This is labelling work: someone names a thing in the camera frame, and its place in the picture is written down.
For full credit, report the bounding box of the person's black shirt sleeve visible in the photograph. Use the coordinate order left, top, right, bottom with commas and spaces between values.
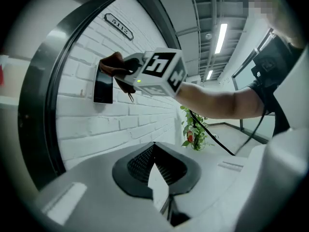
248, 34, 305, 116

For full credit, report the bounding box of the large red-taped paper sign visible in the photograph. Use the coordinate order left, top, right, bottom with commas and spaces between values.
0, 54, 9, 87

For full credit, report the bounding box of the potted green plant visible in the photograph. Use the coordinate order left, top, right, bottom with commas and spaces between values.
180, 105, 215, 152

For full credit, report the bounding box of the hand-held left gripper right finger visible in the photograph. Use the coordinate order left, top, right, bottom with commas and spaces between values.
154, 141, 252, 227

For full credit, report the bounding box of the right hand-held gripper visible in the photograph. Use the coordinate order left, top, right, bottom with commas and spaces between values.
124, 47, 188, 98

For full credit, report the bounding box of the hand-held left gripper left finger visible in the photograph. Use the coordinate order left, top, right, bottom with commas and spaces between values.
36, 141, 171, 232

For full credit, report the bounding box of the person's right forearm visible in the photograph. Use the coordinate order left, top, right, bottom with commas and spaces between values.
177, 82, 266, 120

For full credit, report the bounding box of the black-framed door number plaque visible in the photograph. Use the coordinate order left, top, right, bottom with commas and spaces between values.
104, 13, 134, 42

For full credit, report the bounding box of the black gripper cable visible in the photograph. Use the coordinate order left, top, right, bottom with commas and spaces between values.
188, 88, 278, 157

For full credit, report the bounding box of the black wall access panel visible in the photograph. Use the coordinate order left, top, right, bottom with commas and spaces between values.
93, 61, 114, 104

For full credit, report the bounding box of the frosted glass door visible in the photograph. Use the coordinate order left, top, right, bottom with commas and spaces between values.
3, 0, 97, 203

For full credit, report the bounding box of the long ceiling light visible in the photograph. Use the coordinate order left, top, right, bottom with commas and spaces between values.
214, 23, 228, 55

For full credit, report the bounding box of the black door frame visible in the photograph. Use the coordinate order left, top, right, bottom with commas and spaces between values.
17, 0, 182, 191

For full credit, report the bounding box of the glass partition wall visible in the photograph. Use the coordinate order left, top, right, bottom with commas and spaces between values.
231, 30, 277, 144

